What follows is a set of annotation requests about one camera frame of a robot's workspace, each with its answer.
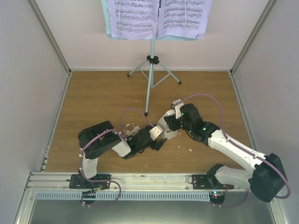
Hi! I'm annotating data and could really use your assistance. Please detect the white metronome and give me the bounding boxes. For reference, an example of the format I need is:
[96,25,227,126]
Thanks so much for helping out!
[157,110,178,140]

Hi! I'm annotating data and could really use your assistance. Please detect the light blue music stand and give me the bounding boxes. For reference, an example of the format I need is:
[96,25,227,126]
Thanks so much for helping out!
[101,0,203,117]

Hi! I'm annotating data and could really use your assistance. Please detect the white sheet music pages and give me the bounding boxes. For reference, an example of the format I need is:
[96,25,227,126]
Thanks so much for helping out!
[101,0,214,41]

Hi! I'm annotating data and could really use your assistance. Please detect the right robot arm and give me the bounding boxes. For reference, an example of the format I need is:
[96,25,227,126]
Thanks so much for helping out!
[159,103,287,203]

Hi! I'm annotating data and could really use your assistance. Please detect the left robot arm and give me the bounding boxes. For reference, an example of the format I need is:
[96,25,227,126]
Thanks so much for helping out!
[78,121,167,189]

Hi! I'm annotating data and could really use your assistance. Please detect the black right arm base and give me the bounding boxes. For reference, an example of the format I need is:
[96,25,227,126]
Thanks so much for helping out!
[186,174,217,189]

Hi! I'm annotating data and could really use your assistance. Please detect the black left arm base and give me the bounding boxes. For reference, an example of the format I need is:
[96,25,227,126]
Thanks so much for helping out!
[66,173,111,190]

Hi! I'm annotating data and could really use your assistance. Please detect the white debris pile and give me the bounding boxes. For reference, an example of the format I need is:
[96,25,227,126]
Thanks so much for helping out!
[115,100,193,153]

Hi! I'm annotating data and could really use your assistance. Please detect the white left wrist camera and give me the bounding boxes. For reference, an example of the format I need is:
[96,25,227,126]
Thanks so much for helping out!
[149,126,163,141]

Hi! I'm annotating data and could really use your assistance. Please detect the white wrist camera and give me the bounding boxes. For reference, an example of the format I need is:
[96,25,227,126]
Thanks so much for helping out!
[171,99,184,119]
[149,126,163,141]

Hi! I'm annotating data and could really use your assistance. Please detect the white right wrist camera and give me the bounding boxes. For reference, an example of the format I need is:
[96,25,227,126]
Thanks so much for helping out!
[171,99,184,119]

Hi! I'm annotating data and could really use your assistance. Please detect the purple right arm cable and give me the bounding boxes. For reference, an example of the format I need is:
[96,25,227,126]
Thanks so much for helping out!
[181,93,292,207]

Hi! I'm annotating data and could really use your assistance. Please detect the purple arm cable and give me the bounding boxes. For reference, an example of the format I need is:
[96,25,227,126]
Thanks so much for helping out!
[78,107,155,207]
[181,93,292,207]

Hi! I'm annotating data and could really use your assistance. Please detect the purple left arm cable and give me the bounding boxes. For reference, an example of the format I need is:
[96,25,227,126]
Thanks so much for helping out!
[78,107,155,207]

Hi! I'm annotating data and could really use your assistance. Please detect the aluminium front rail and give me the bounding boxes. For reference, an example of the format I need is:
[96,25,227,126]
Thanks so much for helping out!
[26,172,250,190]

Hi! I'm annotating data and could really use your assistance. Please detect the slotted grey cable duct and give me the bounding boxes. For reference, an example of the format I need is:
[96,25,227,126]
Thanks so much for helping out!
[36,191,210,202]

